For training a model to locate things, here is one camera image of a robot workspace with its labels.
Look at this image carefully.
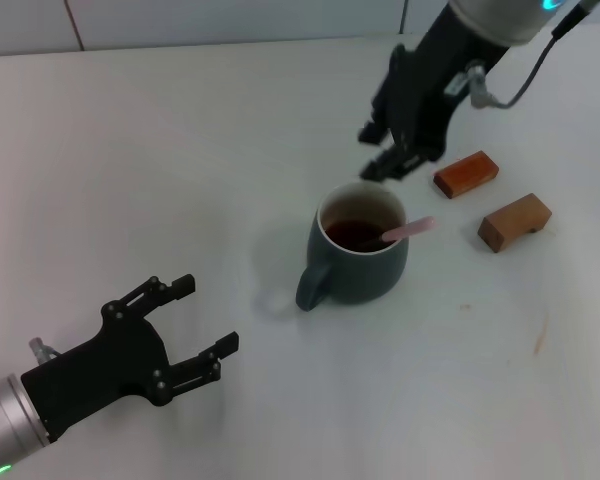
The grey cup with tea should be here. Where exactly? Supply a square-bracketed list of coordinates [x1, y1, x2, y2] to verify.
[294, 180, 410, 312]

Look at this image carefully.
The light brown arched wooden block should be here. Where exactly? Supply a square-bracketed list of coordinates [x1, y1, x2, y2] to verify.
[476, 192, 553, 254]

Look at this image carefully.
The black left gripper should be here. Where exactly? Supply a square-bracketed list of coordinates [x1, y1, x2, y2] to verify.
[19, 273, 241, 445]

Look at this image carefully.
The gripper cable plug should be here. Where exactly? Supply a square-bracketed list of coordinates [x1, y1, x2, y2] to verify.
[28, 337, 61, 367]
[466, 0, 600, 110]

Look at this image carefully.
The reddish flat wooden block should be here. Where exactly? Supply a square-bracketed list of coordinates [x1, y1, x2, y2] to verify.
[432, 150, 501, 200]

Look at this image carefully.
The right gripper cable plug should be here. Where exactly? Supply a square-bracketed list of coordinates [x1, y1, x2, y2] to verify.
[466, 0, 600, 110]

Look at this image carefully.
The left gripper cable plug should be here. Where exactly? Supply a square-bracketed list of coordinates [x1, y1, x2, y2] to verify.
[28, 337, 61, 367]

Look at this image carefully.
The pink handled metal spoon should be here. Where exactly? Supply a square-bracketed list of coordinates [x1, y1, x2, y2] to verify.
[359, 215, 437, 251]

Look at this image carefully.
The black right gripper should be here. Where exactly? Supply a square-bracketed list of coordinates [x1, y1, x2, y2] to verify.
[356, 3, 512, 183]

